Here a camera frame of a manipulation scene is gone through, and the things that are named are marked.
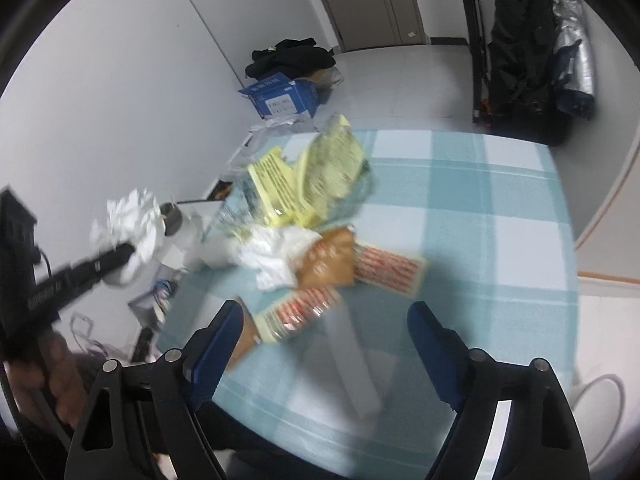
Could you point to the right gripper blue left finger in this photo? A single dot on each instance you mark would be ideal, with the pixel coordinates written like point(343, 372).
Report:
point(207, 353)

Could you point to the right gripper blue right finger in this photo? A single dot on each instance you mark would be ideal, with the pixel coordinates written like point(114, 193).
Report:
point(443, 354)

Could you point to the small brown sauce packet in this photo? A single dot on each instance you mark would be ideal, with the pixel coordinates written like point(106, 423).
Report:
point(249, 339)

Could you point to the red white checked packet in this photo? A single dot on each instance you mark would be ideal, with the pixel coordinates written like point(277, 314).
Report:
point(389, 270)

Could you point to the white paper napkin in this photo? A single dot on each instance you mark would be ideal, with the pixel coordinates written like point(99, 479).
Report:
point(273, 253)

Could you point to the white tissue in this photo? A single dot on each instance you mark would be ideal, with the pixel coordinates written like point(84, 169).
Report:
point(134, 219)

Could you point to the yellow printed clear bag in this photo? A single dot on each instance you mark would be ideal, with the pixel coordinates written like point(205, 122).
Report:
point(261, 195)

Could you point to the yellow plastic snack bag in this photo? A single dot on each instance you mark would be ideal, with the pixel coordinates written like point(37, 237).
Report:
point(332, 177)

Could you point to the person's left hand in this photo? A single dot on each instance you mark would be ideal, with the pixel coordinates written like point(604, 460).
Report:
point(60, 375)

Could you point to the white side table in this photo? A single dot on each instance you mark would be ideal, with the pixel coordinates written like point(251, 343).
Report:
point(177, 252)

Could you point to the checked teal tablecloth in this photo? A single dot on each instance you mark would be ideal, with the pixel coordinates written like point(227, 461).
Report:
point(488, 216)

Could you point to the toothpick holder cup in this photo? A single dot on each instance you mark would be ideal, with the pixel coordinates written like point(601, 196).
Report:
point(172, 218)

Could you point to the black hanging coat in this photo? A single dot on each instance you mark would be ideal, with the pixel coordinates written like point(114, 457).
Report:
point(521, 65)

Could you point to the blue cardboard box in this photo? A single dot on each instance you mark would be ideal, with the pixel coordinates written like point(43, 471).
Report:
point(279, 95)

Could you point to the silver folded umbrella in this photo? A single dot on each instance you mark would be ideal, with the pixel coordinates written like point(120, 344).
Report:
point(574, 75)

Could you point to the black clothes pile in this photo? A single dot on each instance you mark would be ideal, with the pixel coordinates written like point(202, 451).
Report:
point(290, 57)

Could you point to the grey door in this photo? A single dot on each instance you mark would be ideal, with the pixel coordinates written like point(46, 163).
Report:
point(371, 24)

